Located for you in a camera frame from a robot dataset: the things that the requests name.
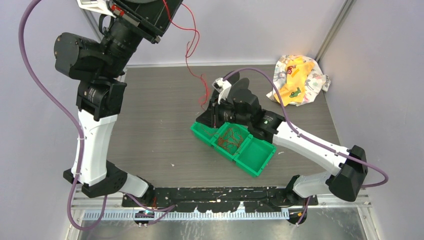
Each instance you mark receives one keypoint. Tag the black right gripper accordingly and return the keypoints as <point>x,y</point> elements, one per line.
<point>211,117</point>

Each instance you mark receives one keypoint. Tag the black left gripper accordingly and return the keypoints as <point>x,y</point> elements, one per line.
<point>149,17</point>

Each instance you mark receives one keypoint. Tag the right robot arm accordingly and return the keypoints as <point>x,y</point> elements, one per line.
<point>343,177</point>

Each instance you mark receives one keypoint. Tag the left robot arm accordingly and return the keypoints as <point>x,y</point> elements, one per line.
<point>97,65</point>

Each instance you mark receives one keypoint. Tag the green plastic bin left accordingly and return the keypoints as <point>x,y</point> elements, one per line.
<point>207,135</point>

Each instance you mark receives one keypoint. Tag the green plastic bin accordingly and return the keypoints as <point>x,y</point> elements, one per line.
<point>254,155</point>
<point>230,140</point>
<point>207,135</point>

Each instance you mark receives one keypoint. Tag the green plastic bin middle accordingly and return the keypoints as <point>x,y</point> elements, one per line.
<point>230,140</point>

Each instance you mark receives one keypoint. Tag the green plastic bin right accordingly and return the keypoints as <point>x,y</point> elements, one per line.
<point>254,155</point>

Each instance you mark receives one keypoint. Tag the crumpled yellow patterned cloth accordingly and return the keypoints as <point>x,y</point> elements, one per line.
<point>298,79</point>

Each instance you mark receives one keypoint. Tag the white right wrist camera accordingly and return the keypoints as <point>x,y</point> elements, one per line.
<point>221,90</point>

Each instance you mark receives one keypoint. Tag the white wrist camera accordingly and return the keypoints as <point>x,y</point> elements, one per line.
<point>221,90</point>
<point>97,6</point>

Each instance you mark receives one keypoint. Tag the black cable spool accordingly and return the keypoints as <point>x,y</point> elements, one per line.
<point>237,83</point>

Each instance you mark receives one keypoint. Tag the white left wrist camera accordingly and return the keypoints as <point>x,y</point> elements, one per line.
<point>97,6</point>

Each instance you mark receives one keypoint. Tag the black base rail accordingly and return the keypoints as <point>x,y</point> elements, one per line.
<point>256,199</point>

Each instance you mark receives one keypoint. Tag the slotted aluminium cable duct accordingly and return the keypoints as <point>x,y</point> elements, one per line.
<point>240,214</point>

